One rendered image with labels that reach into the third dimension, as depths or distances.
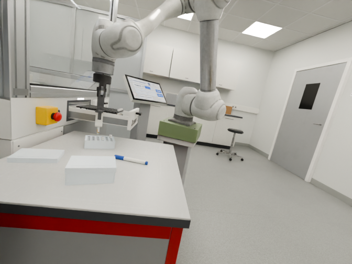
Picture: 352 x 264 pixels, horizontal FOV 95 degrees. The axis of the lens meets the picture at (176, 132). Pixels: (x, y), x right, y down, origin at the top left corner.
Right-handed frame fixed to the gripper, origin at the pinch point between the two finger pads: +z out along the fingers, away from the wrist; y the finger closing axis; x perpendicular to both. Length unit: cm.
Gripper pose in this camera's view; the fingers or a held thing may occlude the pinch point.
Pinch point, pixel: (99, 119)
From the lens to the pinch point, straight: 84.1
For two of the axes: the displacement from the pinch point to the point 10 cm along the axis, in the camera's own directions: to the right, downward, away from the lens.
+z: -1.7, 9.7, 1.9
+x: -8.8, -0.6, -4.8
